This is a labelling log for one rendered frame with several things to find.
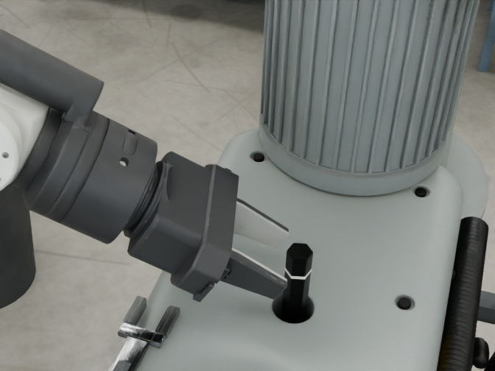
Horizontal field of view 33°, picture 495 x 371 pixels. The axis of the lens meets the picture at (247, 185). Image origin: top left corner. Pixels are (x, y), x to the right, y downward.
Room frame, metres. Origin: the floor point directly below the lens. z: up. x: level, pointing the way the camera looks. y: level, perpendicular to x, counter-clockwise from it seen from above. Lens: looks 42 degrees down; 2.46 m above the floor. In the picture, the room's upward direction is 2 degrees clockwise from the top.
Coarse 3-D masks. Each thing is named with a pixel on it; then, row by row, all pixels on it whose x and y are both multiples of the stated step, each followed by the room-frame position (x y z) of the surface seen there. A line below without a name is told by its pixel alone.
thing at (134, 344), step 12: (144, 300) 0.47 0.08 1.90; (132, 312) 0.46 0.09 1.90; (168, 312) 0.46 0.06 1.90; (132, 324) 0.44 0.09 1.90; (168, 324) 0.44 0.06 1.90; (132, 336) 0.43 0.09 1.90; (144, 336) 0.43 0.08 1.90; (156, 336) 0.43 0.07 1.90; (120, 348) 0.42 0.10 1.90; (132, 348) 0.42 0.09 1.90; (144, 348) 0.42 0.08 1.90; (120, 360) 0.41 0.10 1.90; (132, 360) 0.41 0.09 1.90
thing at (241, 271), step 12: (240, 252) 0.45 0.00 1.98; (228, 264) 0.44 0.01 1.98; (240, 264) 0.44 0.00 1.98; (252, 264) 0.45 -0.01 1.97; (228, 276) 0.44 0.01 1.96; (240, 276) 0.44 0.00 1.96; (252, 276) 0.44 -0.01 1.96; (264, 276) 0.44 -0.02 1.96; (276, 276) 0.45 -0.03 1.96; (252, 288) 0.44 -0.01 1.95; (264, 288) 0.44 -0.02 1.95; (276, 288) 0.44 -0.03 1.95
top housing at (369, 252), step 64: (256, 128) 0.73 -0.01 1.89; (256, 192) 0.62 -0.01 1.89; (320, 192) 0.62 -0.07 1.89; (448, 192) 0.63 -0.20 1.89; (256, 256) 0.53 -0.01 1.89; (320, 256) 0.54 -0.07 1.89; (384, 256) 0.54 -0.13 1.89; (448, 256) 0.55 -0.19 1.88; (192, 320) 0.46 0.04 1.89; (256, 320) 0.46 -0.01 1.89; (320, 320) 0.46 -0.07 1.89; (384, 320) 0.46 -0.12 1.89
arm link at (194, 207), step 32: (128, 128) 0.50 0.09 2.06; (96, 160) 0.46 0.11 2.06; (128, 160) 0.46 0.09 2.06; (160, 160) 0.50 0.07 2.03; (96, 192) 0.44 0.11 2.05; (128, 192) 0.45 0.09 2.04; (160, 192) 0.46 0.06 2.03; (192, 192) 0.48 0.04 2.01; (224, 192) 0.49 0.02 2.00; (64, 224) 0.44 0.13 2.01; (96, 224) 0.44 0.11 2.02; (128, 224) 0.45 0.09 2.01; (160, 224) 0.44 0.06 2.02; (192, 224) 0.45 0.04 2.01; (224, 224) 0.46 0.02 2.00; (160, 256) 0.44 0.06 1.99; (192, 256) 0.43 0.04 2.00; (224, 256) 0.43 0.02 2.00; (192, 288) 0.42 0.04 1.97
